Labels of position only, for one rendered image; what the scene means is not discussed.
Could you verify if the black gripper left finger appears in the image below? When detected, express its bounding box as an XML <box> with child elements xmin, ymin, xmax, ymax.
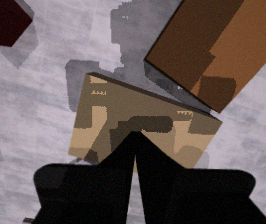
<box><xmin>33</xmin><ymin>131</ymin><xmax>137</xmax><ymax>224</ymax></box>

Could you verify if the red block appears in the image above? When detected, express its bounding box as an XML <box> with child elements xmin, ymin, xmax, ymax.
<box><xmin>0</xmin><ymin>0</ymin><xmax>33</xmax><ymax>47</ymax></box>

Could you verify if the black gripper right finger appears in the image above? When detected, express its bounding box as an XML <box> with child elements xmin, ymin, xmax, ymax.
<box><xmin>135</xmin><ymin>131</ymin><xmax>256</xmax><ymax>224</ymax></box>

